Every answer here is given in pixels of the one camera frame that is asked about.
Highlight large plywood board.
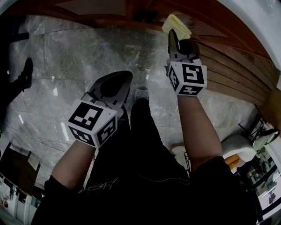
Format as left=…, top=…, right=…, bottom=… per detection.
left=258, top=87, right=281, bottom=137

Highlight person's black shirt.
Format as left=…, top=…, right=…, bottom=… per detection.
left=30, top=153, right=261, bottom=225

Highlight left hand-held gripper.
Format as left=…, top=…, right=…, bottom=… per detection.
left=67, top=70, right=133, bottom=149

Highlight white shelf unit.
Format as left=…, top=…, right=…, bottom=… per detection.
left=0, top=173, right=41, bottom=225

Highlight person's right forearm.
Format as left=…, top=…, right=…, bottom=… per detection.
left=177, top=94, right=224, bottom=173

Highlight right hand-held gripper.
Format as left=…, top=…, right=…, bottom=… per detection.
left=164, top=28, right=208, bottom=96

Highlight yellow cloth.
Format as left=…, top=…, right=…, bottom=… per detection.
left=162, top=14, right=192, bottom=42

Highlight wooden cabinet frame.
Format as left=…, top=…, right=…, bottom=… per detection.
left=52, top=0, right=275, bottom=62

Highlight black metal chair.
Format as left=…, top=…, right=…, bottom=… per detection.
left=238, top=105, right=281, bottom=152

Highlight person's right white shoe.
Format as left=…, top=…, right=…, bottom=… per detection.
left=133, top=86, right=150, bottom=102

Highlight glass window wall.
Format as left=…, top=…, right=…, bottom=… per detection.
left=234, top=140, right=281, bottom=222

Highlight wooden slatted deck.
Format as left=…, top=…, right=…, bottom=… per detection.
left=192, top=41, right=274, bottom=109

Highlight dark wooden table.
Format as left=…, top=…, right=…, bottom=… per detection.
left=0, top=142, right=42, bottom=196

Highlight person's black trousers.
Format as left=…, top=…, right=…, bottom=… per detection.
left=86, top=98, right=191, bottom=192

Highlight white ceramic sink top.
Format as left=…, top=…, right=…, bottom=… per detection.
left=216, top=0, right=281, bottom=74

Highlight person's left forearm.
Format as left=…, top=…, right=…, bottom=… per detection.
left=50, top=138, right=97, bottom=192

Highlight pale green garment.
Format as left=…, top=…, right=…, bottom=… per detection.
left=252, top=129, right=281, bottom=150

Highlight white round seat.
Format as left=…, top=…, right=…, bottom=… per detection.
left=220, top=134, right=257, bottom=169

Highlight orange cushion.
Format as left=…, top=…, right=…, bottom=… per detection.
left=225, top=155, right=242, bottom=169

